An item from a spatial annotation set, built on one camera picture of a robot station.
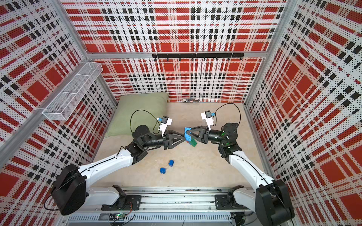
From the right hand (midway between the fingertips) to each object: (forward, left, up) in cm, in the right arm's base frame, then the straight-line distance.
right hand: (189, 132), depth 66 cm
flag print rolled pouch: (+53, -1, -30) cm, 61 cm away
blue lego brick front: (-8, +17, -29) cm, 35 cm away
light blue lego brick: (-2, +1, -1) cm, 2 cm away
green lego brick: (+9, -2, -27) cm, 29 cm away
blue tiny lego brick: (-3, +12, -31) cm, 33 cm away
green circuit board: (-31, +37, -29) cm, 56 cm away
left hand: (-2, +1, -2) cm, 3 cm away
